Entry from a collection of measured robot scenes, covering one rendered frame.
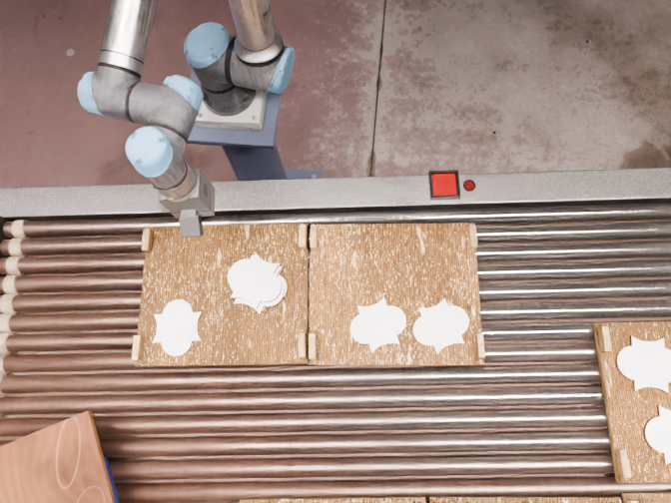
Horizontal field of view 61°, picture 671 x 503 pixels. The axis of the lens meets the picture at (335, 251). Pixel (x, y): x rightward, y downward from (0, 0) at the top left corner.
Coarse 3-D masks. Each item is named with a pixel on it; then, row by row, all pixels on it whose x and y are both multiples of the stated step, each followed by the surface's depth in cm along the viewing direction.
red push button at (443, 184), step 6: (438, 174) 146; (444, 174) 146; (450, 174) 146; (432, 180) 145; (438, 180) 145; (444, 180) 145; (450, 180) 145; (432, 186) 145; (438, 186) 145; (444, 186) 145; (450, 186) 145; (438, 192) 144; (444, 192) 144; (450, 192) 144; (456, 192) 144
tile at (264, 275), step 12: (240, 264) 136; (252, 264) 136; (264, 264) 136; (228, 276) 135; (240, 276) 135; (252, 276) 135; (264, 276) 135; (276, 276) 135; (240, 288) 134; (252, 288) 134; (264, 288) 134; (276, 288) 134; (252, 300) 133; (264, 300) 133
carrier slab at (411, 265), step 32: (384, 224) 142; (416, 224) 141; (448, 224) 141; (320, 256) 140; (352, 256) 140; (384, 256) 139; (416, 256) 139; (448, 256) 139; (320, 288) 138; (352, 288) 137; (384, 288) 137; (416, 288) 137; (448, 288) 136; (320, 320) 135; (480, 320) 134; (320, 352) 133; (352, 352) 133; (384, 352) 133; (416, 352) 132; (448, 352) 132
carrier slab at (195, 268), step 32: (288, 224) 143; (160, 256) 141; (192, 256) 141; (224, 256) 141; (288, 256) 140; (160, 288) 139; (192, 288) 139; (224, 288) 138; (288, 288) 138; (224, 320) 136; (256, 320) 136; (288, 320) 136; (160, 352) 135; (192, 352) 134; (224, 352) 134; (256, 352) 134; (288, 352) 133
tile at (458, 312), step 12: (444, 300) 135; (420, 312) 134; (432, 312) 134; (444, 312) 134; (456, 312) 134; (420, 324) 133; (432, 324) 133; (444, 324) 133; (456, 324) 133; (468, 324) 133; (420, 336) 132; (432, 336) 132; (444, 336) 132; (456, 336) 132
